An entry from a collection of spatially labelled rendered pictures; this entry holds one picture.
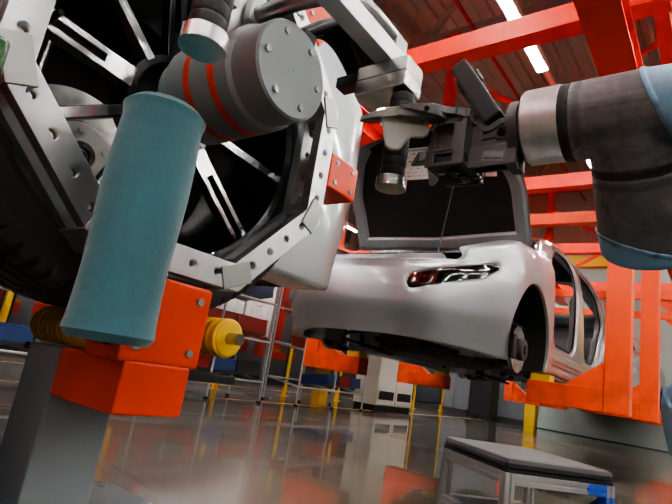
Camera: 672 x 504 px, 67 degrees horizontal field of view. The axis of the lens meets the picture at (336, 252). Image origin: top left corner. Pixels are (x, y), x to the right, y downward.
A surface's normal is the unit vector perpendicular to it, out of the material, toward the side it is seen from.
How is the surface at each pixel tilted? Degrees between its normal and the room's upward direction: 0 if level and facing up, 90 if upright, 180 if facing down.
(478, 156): 90
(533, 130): 123
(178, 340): 90
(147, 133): 88
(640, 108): 115
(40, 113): 90
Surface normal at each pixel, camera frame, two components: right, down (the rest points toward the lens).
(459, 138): -0.58, -0.28
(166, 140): 0.56, -0.15
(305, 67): 0.79, -0.02
